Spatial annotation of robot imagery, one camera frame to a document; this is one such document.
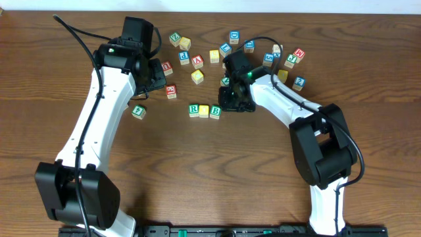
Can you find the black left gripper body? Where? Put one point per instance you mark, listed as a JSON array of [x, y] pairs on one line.
[[156, 77]]

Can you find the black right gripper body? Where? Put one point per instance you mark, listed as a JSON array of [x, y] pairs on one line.
[[230, 99]]

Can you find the green B letter block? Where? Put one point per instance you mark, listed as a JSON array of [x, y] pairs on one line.
[[215, 112]]

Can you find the yellow O letter block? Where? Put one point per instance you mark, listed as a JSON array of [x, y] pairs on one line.
[[204, 111]]

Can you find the green R letter block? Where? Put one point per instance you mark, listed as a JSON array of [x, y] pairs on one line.
[[194, 110]]

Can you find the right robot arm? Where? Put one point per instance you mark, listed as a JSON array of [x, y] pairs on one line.
[[323, 148]]

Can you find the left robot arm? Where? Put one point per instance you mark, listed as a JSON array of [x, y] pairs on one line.
[[75, 189]]

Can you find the red U block left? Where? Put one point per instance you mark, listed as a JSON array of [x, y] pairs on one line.
[[167, 68]]

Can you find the green V block centre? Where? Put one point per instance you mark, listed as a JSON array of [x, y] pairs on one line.
[[225, 82]]

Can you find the green 4 number block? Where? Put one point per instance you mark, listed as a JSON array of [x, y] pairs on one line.
[[139, 112]]

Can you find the blue P letter block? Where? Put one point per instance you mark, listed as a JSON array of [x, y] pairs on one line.
[[184, 57]]

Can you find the yellow C letter block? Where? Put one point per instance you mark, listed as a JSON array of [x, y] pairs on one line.
[[197, 76]]

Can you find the red A letter block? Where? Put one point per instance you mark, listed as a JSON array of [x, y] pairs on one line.
[[197, 62]]

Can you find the green Z letter block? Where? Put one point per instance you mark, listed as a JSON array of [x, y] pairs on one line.
[[175, 39]]

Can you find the yellow block beside Z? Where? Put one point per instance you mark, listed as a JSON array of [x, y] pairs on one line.
[[185, 44]]

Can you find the blue 5 number block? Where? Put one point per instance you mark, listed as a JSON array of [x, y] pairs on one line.
[[268, 59]]

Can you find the yellow S letter block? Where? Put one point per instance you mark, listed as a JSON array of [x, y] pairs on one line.
[[214, 56]]

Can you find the blue L block upper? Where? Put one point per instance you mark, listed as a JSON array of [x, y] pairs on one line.
[[225, 49]]

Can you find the blue D block right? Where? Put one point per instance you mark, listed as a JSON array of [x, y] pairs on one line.
[[249, 46]]

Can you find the blue d block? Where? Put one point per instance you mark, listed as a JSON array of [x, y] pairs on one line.
[[234, 37], [249, 46]]

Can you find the blue X letter block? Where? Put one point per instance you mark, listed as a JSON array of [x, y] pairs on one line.
[[277, 50]]

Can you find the blue D block top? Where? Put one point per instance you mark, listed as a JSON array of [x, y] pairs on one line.
[[234, 37]]

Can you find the blue 2 number block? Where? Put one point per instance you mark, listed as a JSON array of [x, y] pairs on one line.
[[299, 83]]

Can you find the green J letter block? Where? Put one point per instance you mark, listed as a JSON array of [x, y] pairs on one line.
[[290, 61]]

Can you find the red M letter block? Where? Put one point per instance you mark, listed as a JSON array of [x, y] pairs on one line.
[[299, 53]]

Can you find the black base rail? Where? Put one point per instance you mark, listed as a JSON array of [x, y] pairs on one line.
[[283, 230]]

